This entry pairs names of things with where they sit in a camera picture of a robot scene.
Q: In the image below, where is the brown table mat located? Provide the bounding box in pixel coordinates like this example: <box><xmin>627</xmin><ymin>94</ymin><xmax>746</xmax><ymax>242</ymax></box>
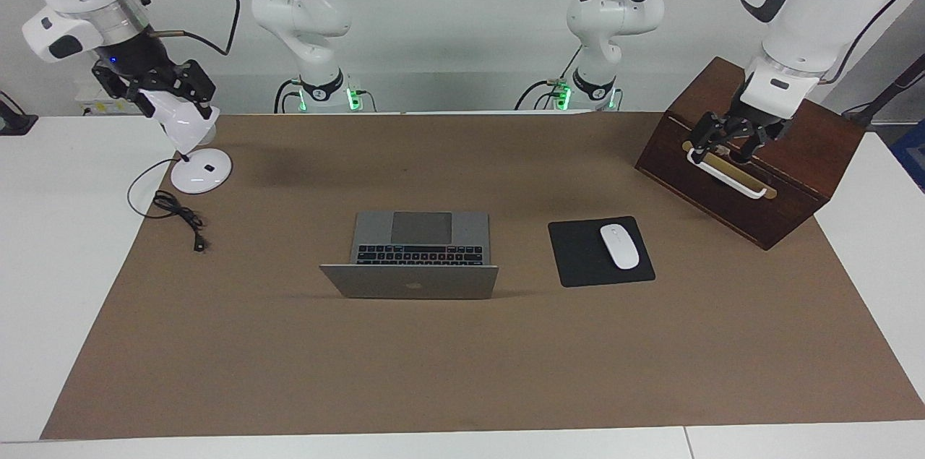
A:
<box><xmin>40</xmin><ymin>112</ymin><xmax>925</xmax><ymax>440</ymax></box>

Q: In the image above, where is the white power strip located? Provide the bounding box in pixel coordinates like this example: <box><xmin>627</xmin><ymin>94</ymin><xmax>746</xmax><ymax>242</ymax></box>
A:
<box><xmin>77</xmin><ymin>83</ymin><xmax>145</xmax><ymax>117</ymax></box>

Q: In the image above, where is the white desk lamp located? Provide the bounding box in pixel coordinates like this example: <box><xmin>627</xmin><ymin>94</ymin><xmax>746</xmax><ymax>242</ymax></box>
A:
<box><xmin>141</xmin><ymin>89</ymin><xmax>233</xmax><ymax>194</ymax></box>

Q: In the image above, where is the black stand pole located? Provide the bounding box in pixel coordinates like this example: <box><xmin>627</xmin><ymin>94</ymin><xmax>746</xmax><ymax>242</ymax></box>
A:
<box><xmin>842</xmin><ymin>53</ymin><xmax>925</xmax><ymax>129</ymax></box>

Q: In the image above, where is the dark brown wooden box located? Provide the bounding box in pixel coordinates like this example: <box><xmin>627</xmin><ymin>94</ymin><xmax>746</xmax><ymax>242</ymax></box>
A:
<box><xmin>634</xmin><ymin>56</ymin><xmax>866</xmax><ymax>251</ymax></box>

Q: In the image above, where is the white computer mouse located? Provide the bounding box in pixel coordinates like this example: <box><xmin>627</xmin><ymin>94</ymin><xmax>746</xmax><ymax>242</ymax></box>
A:
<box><xmin>600</xmin><ymin>224</ymin><xmax>641</xmax><ymax>270</ymax></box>

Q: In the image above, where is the black clamp mount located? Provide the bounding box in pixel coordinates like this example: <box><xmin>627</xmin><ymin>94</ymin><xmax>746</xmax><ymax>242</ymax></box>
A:
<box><xmin>0</xmin><ymin>92</ymin><xmax>38</xmax><ymax>136</ymax></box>

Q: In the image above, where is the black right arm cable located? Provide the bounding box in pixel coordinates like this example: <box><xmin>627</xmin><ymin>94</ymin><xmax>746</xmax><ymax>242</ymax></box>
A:
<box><xmin>145</xmin><ymin>0</ymin><xmax>241</xmax><ymax>57</ymax></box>

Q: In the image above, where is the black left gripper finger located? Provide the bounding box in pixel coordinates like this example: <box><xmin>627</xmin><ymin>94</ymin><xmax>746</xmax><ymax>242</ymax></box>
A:
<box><xmin>690</xmin><ymin>112</ymin><xmax>731</xmax><ymax>156</ymax></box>
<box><xmin>737</xmin><ymin>128</ymin><xmax>778</xmax><ymax>162</ymax></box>

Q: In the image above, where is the black lamp cable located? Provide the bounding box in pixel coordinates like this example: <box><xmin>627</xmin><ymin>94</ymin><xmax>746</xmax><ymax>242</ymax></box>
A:
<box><xmin>127</xmin><ymin>158</ymin><xmax>210</xmax><ymax>253</ymax></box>

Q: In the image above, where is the blue crate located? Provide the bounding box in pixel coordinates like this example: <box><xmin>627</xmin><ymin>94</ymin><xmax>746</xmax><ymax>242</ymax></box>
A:
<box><xmin>890</xmin><ymin>119</ymin><xmax>925</xmax><ymax>194</ymax></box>

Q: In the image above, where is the black base cable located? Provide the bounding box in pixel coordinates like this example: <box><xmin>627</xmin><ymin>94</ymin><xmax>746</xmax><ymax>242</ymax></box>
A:
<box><xmin>515</xmin><ymin>46</ymin><xmax>580</xmax><ymax>111</ymax></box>
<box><xmin>273</xmin><ymin>78</ymin><xmax>301</xmax><ymax>114</ymax></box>

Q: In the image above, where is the black mouse pad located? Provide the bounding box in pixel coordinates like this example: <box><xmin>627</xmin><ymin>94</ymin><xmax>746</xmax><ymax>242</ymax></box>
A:
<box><xmin>548</xmin><ymin>216</ymin><xmax>656</xmax><ymax>288</ymax></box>

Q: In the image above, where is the silver grey laptop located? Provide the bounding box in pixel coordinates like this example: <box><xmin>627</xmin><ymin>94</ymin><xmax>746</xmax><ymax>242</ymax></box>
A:
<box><xmin>320</xmin><ymin>211</ymin><xmax>499</xmax><ymax>300</ymax></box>

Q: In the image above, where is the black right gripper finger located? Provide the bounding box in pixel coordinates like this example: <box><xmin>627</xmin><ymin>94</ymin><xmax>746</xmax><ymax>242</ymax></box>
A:
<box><xmin>92</xmin><ymin>63</ymin><xmax>156</xmax><ymax>119</ymax></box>
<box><xmin>170</xmin><ymin>60</ymin><xmax>216</xmax><ymax>120</ymax></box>

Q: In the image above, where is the brass handle plate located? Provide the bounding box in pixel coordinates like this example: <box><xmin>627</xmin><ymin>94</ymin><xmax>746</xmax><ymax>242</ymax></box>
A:
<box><xmin>681</xmin><ymin>140</ymin><xmax>778</xmax><ymax>200</ymax></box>

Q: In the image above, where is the white box handle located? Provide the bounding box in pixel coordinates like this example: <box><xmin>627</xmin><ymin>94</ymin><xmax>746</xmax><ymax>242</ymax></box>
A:
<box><xmin>687</xmin><ymin>147</ymin><xmax>767</xmax><ymax>198</ymax></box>

